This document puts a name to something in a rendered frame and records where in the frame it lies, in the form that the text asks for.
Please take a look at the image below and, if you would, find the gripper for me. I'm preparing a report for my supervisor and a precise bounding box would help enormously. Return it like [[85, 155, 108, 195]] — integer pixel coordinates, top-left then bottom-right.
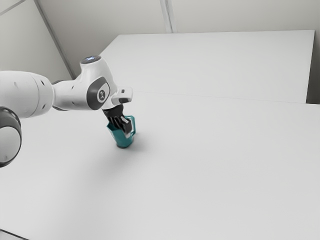
[[101, 104, 133, 138]]

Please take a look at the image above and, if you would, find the teal faceted mug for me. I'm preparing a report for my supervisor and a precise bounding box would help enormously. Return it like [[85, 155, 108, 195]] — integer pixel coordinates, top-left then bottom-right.
[[106, 114, 137, 149]]

